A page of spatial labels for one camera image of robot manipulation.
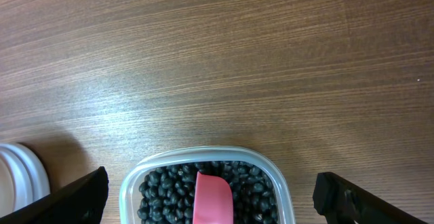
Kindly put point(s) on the black beans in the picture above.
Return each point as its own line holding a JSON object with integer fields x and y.
{"x": 168, "y": 192}

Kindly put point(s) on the clear plastic container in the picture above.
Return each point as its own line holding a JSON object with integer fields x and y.
{"x": 130, "y": 196}

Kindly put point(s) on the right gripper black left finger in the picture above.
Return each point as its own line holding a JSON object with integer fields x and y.
{"x": 80, "y": 202}

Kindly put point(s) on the white bowl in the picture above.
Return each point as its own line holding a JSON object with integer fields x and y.
{"x": 13, "y": 194}

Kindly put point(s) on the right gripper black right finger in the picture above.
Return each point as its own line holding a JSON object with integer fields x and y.
{"x": 342, "y": 202}

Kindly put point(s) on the pink scoop with blue handle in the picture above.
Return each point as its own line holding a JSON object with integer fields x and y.
{"x": 213, "y": 201}

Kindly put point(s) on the white digital kitchen scale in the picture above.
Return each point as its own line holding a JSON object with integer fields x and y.
{"x": 33, "y": 172}

